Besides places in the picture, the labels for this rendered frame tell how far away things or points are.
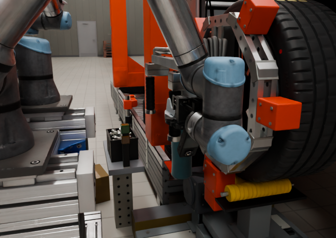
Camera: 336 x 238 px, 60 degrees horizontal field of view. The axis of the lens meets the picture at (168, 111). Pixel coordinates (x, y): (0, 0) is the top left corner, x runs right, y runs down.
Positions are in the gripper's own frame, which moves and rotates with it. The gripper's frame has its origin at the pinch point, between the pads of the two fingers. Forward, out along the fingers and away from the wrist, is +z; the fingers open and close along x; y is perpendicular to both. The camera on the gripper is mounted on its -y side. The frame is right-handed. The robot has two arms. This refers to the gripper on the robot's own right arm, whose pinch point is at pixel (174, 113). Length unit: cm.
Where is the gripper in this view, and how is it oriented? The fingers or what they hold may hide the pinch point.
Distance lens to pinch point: 85.1
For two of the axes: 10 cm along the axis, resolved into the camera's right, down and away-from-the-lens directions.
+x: -9.6, 0.6, -2.7
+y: 0.1, -9.7, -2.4
